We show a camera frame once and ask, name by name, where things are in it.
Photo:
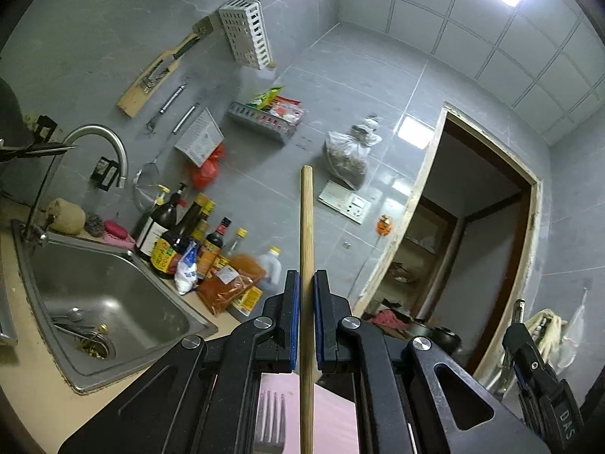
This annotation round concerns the red plastic bag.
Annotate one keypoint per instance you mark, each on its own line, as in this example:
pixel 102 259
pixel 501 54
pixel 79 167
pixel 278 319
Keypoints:
pixel 207 173

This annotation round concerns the clear hanging plastic bag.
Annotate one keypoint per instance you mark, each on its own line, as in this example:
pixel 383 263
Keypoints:
pixel 572 336

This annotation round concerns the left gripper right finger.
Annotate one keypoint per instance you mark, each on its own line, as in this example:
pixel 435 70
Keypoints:
pixel 410 396

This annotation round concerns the loofah sponge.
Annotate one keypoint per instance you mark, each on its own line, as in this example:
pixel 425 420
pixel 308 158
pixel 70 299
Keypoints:
pixel 67 218

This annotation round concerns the white wall basket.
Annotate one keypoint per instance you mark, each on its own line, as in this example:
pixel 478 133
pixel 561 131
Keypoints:
pixel 244 26

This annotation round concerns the black wok with lid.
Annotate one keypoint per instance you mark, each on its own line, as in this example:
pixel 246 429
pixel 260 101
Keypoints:
pixel 17 141

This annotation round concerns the hanging metal peeler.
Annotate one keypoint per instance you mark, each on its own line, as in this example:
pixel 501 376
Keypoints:
pixel 152 123

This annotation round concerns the red cap sauce bottle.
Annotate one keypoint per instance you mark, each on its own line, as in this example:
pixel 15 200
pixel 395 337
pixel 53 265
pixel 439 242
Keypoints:
pixel 211 247

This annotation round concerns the grey wall shelf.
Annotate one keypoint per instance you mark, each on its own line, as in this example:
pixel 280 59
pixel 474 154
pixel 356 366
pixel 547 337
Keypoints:
pixel 280 125

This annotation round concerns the white wall switch socket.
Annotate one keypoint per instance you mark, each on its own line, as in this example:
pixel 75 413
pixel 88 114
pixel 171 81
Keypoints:
pixel 345 202

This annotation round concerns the orange wall hook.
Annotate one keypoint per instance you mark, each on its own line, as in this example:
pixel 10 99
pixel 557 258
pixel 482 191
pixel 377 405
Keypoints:
pixel 385 225

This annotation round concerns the wooden knife holder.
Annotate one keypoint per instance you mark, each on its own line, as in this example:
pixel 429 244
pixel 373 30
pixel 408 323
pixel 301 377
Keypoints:
pixel 142 88

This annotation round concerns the metal fork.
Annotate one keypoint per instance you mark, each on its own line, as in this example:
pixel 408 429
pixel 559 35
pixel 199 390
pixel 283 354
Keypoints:
pixel 270 427

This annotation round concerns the plastic bag of dried goods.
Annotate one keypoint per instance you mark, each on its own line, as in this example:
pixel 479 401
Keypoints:
pixel 347 153

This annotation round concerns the hanging mesh strainer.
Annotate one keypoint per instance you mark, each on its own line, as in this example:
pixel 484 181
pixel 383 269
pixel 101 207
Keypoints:
pixel 147 178

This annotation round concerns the stainless steel sink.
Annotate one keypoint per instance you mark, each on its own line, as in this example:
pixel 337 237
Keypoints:
pixel 101 311

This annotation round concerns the yellow cap bottle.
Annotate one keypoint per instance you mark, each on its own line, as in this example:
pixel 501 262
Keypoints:
pixel 232 247

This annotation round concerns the dark soy sauce bottle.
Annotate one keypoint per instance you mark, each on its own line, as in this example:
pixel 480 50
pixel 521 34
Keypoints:
pixel 171 245

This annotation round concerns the rubber gloves on hook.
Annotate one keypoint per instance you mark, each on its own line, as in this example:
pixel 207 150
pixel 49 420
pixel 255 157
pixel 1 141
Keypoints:
pixel 545 328

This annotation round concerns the black pot on cabinet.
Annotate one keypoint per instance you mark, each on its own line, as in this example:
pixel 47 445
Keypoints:
pixel 449 341

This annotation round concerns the thick wooden stick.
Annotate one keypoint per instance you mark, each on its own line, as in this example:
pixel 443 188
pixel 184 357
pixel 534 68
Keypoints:
pixel 306 321

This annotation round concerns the large oil jug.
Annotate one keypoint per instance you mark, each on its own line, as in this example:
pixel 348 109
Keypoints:
pixel 249 305

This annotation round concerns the white box on wall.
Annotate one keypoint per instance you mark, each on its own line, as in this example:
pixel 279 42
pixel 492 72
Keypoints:
pixel 201 138

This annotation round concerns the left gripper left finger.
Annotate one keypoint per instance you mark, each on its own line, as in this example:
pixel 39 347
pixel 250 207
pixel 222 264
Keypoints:
pixel 201 396

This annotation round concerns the white salt packet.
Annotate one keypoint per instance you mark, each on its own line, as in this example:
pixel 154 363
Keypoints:
pixel 185 277

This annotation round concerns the pink table cloth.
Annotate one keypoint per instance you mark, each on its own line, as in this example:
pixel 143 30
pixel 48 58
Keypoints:
pixel 335 422

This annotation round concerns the dark wine bottle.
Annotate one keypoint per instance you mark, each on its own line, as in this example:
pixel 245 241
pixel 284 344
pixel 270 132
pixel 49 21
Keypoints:
pixel 161 219

